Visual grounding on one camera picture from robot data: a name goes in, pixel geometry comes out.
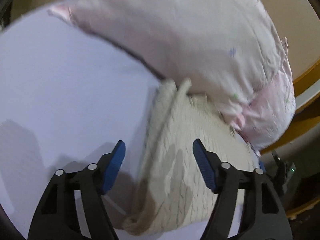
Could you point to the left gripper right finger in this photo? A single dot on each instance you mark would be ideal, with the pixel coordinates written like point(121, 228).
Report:
point(263, 216)

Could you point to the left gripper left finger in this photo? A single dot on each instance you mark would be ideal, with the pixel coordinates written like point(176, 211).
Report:
point(56, 217)

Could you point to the cream cable-knit sweater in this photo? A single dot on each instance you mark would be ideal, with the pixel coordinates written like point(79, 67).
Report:
point(171, 192)

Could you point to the dark bedside device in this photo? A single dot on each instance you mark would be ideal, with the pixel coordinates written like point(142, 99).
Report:
point(284, 173)

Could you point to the lavender bed sheet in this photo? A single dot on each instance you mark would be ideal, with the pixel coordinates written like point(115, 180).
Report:
point(67, 98)

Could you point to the pink floral pillow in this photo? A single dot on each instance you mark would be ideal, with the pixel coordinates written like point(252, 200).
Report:
point(230, 49)

